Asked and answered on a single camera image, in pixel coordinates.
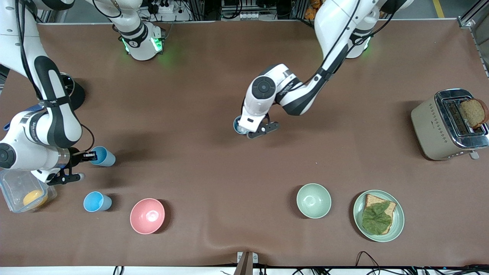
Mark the white power strip with plugs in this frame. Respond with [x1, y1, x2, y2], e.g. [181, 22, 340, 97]
[152, 0, 175, 14]

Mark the thick brown toast slice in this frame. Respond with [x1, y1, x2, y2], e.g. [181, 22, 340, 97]
[459, 98, 489, 129]

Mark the glass lid with blue knob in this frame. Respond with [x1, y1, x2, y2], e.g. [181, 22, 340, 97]
[60, 73, 75, 98]

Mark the beige and chrome toaster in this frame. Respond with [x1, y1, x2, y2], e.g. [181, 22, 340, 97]
[411, 89, 489, 161]

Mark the pale green plate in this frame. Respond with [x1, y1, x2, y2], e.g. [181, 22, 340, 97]
[353, 190, 405, 243]

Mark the clear plastic storage container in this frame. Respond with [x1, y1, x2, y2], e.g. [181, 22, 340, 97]
[0, 168, 58, 213]

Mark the black pot with blue handle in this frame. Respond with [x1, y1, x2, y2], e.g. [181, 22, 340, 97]
[3, 72, 86, 131]

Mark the green lettuce leaf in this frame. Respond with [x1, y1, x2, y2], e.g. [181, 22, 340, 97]
[362, 201, 393, 234]

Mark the pale green bowl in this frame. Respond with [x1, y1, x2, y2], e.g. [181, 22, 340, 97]
[296, 183, 332, 219]

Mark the thin black looped cable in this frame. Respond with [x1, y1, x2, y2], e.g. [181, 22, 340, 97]
[355, 251, 421, 275]

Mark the light blue plastic cup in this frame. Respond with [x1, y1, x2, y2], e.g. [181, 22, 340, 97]
[91, 146, 116, 167]
[233, 116, 249, 135]
[83, 191, 113, 212]

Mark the yellow round fruit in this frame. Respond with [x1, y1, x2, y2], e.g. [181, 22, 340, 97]
[23, 190, 49, 209]

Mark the metal bracket with brown post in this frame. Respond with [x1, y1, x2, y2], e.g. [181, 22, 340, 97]
[237, 251, 259, 275]

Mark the aluminium frame profile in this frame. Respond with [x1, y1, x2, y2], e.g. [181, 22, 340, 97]
[457, 0, 489, 56]

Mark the pink bowl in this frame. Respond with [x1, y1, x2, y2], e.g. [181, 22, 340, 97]
[130, 198, 165, 235]

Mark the brown bread slice with crust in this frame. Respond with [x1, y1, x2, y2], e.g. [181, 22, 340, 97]
[362, 194, 397, 235]

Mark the bag of orange buns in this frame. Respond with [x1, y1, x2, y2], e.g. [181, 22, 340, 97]
[304, 0, 321, 20]

